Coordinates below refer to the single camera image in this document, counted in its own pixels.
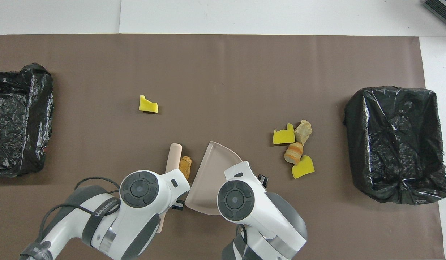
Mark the black bag-lined bin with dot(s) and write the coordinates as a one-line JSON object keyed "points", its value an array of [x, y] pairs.
{"points": [[28, 108], [389, 144]]}

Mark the yellow sponge piece green backing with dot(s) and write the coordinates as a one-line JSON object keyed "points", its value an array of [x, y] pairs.
{"points": [[147, 105]]}

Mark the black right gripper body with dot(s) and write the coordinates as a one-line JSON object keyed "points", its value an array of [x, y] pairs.
{"points": [[263, 181]]}

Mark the brown bread roll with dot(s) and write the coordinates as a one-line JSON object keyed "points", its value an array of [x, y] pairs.
{"points": [[185, 166]]}

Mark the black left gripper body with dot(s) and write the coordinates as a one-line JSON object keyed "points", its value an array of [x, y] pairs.
{"points": [[178, 205]]}

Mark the croissant bread piece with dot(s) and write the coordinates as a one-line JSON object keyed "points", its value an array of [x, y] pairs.
{"points": [[293, 153]]}

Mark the dark grey ribbed device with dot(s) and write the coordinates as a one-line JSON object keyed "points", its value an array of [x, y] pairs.
{"points": [[441, 9]]}

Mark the brown table mat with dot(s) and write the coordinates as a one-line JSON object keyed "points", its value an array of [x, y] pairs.
{"points": [[244, 72]]}

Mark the beige rock chunk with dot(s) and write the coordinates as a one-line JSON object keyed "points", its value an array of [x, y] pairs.
{"points": [[303, 132]]}

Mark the pink plastic dustpan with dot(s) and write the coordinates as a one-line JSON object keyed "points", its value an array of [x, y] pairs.
{"points": [[208, 180]]}

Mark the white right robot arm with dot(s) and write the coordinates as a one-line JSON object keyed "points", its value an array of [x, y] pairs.
{"points": [[266, 224]]}

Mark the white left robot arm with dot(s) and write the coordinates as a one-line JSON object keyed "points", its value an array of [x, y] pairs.
{"points": [[136, 224]]}

